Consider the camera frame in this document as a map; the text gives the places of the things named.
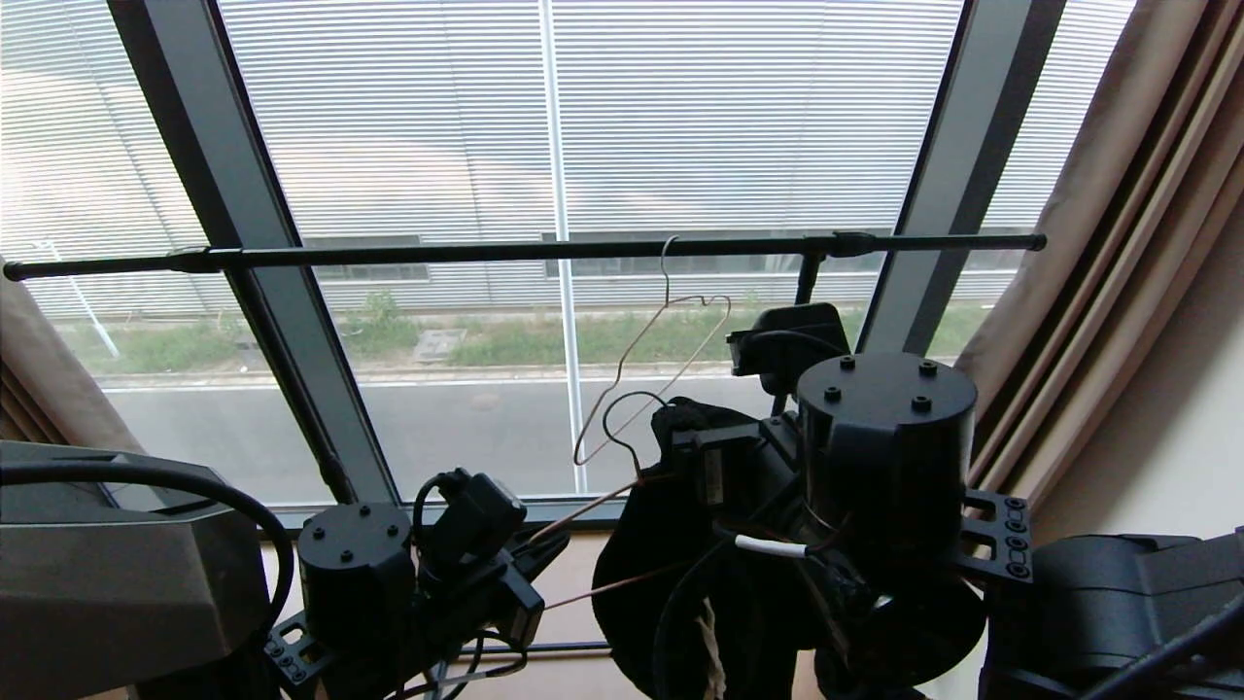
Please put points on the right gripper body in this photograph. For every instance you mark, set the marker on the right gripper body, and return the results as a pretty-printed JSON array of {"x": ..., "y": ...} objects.
[{"x": 739, "y": 472}]

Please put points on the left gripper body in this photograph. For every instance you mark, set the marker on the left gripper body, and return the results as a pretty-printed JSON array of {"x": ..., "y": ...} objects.
[{"x": 476, "y": 608}]

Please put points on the pink clothes hanger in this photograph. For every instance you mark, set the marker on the pink clothes hanger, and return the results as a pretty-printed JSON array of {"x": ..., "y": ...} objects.
[
  {"x": 667, "y": 277},
  {"x": 583, "y": 512}
]

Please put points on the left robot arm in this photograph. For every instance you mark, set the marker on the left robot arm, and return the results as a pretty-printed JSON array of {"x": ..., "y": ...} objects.
[{"x": 97, "y": 583}]

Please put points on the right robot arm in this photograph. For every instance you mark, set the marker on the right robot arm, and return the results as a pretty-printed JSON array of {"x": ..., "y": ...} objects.
[{"x": 884, "y": 457}]

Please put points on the black clothes rack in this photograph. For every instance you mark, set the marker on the black clothes rack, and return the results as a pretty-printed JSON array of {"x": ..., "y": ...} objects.
[{"x": 389, "y": 255}]

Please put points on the brown curtain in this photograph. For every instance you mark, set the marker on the brown curtain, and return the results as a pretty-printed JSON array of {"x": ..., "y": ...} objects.
[
  {"x": 49, "y": 379},
  {"x": 1118, "y": 194}
]

